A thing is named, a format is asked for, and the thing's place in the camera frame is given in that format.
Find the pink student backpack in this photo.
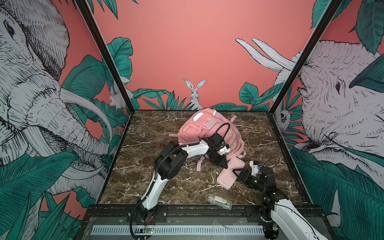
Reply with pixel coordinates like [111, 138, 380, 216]
[169, 109, 246, 169]

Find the pink pencil case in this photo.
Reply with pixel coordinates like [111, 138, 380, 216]
[217, 157, 245, 190]

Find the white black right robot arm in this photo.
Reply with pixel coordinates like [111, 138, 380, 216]
[233, 166, 326, 240]

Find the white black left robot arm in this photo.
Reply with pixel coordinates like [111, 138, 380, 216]
[138, 138, 231, 213]

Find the clear plastic eraser box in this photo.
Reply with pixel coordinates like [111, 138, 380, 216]
[206, 194, 233, 210]

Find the white perforated vent strip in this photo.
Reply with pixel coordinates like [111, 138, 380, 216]
[90, 225, 264, 236]

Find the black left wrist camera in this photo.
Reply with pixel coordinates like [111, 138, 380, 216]
[207, 133, 231, 155]

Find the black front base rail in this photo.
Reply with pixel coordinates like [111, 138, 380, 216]
[85, 203, 325, 224]

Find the black right corner frame post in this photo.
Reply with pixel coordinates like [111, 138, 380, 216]
[269, 0, 342, 115]

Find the black corner frame post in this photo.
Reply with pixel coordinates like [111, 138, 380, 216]
[269, 0, 342, 115]
[75, 0, 135, 114]

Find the black left corner frame post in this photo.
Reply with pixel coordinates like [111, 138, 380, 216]
[75, 0, 135, 114]

